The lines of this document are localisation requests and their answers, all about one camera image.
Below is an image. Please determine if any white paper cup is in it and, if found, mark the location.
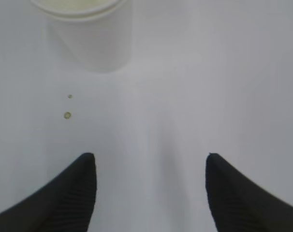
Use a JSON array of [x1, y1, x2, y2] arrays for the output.
[[32, 0, 133, 73]]

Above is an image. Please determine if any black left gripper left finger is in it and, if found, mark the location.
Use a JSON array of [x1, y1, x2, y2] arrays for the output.
[[0, 153, 97, 232]]

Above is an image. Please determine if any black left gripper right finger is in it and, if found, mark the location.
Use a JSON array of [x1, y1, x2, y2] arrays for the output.
[[205, 153, 293, 232]]

